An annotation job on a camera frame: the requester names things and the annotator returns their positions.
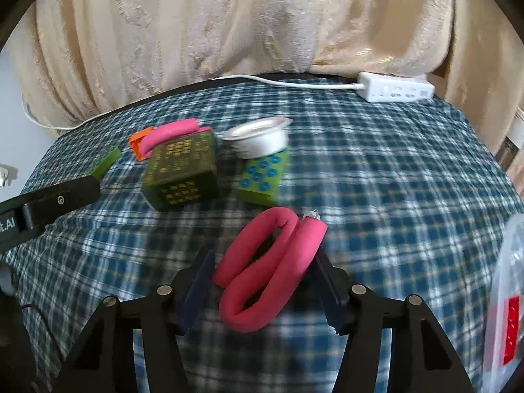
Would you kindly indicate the blue plaid cloth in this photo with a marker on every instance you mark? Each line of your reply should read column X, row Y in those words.
column 389, row 192

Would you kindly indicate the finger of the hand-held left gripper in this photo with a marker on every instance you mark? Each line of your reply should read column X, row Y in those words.
column 61, row 200

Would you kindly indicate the green brick with blue studs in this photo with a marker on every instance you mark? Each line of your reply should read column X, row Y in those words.
column 104, row 163
column 262, row 180

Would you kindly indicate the white power strip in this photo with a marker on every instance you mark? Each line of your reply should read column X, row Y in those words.
column 393, row 88

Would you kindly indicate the orange toy block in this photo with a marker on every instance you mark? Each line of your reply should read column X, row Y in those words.
column 137, row 143

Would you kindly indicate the white wall plug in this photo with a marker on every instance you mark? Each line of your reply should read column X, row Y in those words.
column 7, row 175

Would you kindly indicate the cream patterned curtain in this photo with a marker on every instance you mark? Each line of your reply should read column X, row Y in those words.
column 204, row 28
column 483, row 69

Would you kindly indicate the clear plastic bowl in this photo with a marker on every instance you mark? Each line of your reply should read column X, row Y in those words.
column 497, row 294

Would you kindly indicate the pink foam hair curler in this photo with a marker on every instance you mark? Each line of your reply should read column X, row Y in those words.
column 262, row 229
column 172, row 131

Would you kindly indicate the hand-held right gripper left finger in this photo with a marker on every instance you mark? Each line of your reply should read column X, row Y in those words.
column 200, row 290

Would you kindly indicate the white capped bottle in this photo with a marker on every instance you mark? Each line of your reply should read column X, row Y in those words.
column 512, row 145

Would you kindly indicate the small white plastic cup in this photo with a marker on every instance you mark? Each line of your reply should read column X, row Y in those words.
column 262, row 141

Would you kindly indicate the dark green printed box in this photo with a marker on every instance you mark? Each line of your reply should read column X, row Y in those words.
column 180, row 172

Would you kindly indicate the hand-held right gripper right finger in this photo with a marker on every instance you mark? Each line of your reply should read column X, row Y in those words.
column 327, row 290

